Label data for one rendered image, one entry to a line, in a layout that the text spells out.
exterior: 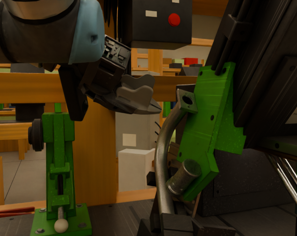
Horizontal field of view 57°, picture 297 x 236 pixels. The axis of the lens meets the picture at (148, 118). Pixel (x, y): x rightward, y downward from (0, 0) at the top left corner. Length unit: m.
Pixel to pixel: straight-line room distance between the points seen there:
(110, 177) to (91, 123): 0.17
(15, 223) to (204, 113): 0.53
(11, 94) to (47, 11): 0.62
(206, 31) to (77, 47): 12.19
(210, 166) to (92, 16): 0.30
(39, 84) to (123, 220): 0.47
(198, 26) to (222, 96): 11.84
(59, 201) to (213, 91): 0.39
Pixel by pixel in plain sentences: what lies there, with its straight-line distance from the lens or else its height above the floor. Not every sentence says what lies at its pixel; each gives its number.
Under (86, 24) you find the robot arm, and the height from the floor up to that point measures 1.29.
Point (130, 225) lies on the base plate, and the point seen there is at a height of 0.90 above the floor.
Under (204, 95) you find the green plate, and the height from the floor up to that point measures 1.21.
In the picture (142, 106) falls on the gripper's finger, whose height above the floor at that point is 1.19.
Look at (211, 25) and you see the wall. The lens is 12.66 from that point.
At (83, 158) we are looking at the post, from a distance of 0.82.
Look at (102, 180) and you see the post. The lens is 0.85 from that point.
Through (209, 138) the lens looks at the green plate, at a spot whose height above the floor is 1.14.
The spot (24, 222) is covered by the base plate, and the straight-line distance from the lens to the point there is 0.78.
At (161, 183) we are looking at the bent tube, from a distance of 0.58.
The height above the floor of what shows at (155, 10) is 1.43.
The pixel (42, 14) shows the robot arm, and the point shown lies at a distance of 0.30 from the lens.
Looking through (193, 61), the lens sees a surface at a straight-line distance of 8.49.
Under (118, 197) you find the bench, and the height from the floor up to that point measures 0.88.
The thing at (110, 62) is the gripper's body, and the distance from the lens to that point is 0.42.
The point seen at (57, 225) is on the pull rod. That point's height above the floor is 0.95.
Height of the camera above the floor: 1.22
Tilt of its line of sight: 5 degrees down
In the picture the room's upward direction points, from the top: straight up
